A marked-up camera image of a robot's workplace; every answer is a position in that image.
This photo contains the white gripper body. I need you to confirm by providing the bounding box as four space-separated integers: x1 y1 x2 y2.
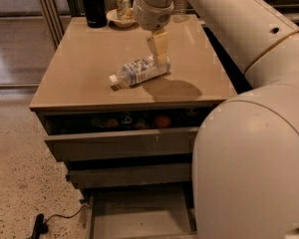
133 0 173 31

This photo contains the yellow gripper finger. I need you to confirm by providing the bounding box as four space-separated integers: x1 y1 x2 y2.
147 29 168 66

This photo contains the blue labelled plastic bottle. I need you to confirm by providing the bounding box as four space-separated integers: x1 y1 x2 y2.
109 56 170 88

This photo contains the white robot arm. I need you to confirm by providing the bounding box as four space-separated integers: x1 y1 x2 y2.
134 0 299 239

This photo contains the clear water bottle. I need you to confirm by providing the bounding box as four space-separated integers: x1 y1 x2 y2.
172 0 187 23

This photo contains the orange fruit in drawer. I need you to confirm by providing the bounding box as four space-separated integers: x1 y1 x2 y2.
154 115 171 128

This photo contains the dark snack bag in drawer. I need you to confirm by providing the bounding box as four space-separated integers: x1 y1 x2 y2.
91 112 153 130

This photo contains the top drawer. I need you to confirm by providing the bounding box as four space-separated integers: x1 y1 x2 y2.
45 107 211 162

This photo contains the drawer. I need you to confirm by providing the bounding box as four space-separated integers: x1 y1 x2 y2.
67 153 192 189
86 183 196 239
45 107 211 162

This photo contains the tan drawer cabinet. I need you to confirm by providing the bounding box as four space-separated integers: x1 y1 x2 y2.
29 14 238 191

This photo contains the middle drawer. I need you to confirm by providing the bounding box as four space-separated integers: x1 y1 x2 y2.
67 153 192 189

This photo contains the bottom drawer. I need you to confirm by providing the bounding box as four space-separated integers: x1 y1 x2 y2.
86 183 196 239

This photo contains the can in bowl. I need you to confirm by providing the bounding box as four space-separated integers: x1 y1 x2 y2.
115 0 132 20

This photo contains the cream bowl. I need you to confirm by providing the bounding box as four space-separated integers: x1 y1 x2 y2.
107 8 136 28

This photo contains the black insulated flask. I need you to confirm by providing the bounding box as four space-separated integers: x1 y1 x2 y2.
83 0 107 28

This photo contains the black cable with plug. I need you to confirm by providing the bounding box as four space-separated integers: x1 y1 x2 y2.
29 204 90 239

